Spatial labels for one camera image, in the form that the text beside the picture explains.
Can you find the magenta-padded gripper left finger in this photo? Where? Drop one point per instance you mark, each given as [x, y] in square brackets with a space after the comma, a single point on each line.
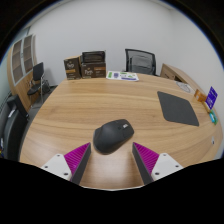
[77, 159]

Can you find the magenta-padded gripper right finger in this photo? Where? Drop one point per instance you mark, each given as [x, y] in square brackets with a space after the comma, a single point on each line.
[146, 159]

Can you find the black computer mouse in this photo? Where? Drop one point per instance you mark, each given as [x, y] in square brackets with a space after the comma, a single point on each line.
[111, 135]

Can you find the dark grey mouse pad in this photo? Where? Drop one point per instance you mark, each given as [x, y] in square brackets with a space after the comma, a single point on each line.
[176, 108]

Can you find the black padded chair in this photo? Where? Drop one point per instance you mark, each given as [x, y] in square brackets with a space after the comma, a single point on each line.
[11, 130]

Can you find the green packet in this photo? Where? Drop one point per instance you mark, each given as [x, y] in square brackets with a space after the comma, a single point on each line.
[213, 117]

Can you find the round grey disc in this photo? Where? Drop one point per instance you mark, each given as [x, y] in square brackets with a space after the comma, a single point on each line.
[183, 87]

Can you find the small orange box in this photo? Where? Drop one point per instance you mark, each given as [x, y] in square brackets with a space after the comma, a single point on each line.
[200, 95]

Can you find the white printed sheet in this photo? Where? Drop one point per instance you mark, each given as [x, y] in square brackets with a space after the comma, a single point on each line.
[121, 76]

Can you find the purple standing card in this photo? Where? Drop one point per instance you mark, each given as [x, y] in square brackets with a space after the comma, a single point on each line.
[211, 97]

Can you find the wooden side desk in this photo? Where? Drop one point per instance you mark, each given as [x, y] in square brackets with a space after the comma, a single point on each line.
[176, 75]

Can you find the wide brown cardboard box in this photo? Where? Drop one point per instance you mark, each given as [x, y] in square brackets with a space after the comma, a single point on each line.
[93, 70]

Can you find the black side chair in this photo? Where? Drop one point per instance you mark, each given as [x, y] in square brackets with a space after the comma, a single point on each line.
[37, 78]

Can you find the black mesh office chair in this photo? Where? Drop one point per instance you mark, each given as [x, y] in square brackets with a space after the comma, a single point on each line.
[140, 62]

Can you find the dark open box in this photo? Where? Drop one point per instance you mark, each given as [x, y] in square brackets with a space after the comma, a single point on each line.
[93, 56]

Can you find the wooden shelf unit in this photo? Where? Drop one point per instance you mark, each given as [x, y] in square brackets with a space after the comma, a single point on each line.
[20, 66]

